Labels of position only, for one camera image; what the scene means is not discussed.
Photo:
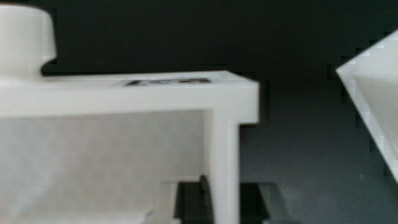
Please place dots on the large white drawer cabinet box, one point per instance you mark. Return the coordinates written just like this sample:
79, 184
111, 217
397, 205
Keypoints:
369, 75

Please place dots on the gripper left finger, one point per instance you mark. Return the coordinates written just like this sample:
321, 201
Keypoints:
184, 205

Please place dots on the white drawer with knob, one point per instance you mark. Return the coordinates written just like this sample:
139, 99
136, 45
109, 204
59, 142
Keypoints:
109, 136

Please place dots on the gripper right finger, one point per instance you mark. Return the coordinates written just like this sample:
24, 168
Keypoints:
262, 204

